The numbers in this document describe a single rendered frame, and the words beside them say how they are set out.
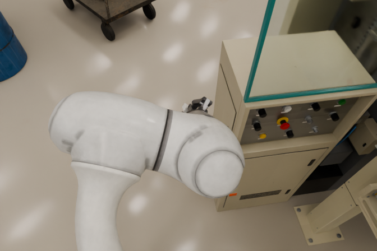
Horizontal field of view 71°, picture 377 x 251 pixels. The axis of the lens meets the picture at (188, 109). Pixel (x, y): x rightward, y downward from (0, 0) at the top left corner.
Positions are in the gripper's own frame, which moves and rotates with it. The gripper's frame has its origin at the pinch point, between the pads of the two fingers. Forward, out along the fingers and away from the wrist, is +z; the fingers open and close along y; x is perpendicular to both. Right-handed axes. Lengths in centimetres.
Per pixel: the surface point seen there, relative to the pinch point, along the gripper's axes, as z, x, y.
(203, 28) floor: 275, -13, 63
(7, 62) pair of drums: 220, 141, -87
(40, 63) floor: 243, 122, -76
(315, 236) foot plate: 82, -142, -39
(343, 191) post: 55, -111, 1
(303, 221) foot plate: 90, -135, -36
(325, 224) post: 70, -131, -24
